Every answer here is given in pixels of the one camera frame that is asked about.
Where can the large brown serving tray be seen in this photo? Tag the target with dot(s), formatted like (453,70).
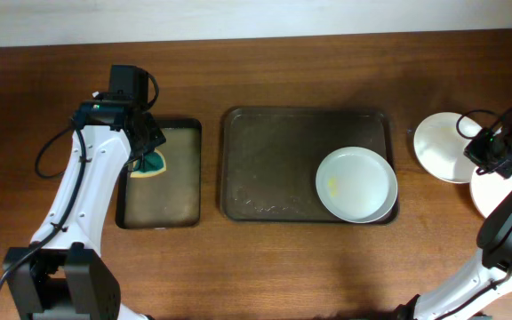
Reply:
(270,156)

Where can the light grey plate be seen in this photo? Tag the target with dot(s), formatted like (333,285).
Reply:
(357,185)

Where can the green yellow sponge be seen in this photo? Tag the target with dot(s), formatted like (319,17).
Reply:
(149,165)

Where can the black water tray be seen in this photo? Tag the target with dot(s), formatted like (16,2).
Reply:
(170,199)

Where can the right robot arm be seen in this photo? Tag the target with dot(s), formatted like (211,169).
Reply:
(488,275)

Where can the white plate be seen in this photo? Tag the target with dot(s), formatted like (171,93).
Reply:
(439,147)

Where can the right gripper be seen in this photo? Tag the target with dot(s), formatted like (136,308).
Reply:
(473,152)

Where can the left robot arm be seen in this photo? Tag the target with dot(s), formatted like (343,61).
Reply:
(60,274)

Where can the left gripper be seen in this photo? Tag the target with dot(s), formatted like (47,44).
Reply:
(158,136)

